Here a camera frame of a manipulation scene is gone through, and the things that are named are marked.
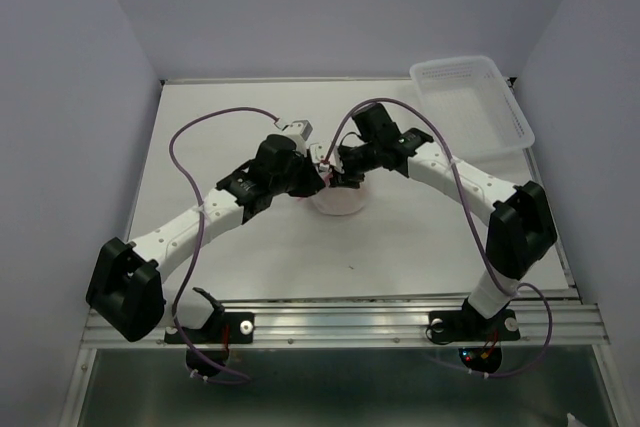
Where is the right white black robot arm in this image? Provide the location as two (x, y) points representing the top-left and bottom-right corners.
(323, 98), (558, 337)

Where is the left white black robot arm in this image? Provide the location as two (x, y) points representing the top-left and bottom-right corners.
(86, 123), (324, 342)

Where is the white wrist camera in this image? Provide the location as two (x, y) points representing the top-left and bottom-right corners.
(308, 143), (343, 172)
(274, 119), (313, 151)

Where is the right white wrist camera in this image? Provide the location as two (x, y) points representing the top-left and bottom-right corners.
(308, 143), (343, 172)

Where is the aluminium mounting rail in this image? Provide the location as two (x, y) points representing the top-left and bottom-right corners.
(81, 294), (610, 350)

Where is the white mesh pink-trimmed laundry bag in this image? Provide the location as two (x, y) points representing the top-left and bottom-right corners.
(299, 173), (371, 216)

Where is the white perforated plastic basket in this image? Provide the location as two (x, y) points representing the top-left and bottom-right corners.
(409, 55), (535, 162)

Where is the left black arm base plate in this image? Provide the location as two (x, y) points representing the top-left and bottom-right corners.
(178, 287), (255, 346)

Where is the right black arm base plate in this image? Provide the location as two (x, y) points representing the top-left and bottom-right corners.
(425, 300), (521, 345)

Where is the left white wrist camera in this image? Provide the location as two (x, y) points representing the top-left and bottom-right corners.
(274, 119), (313, 151)

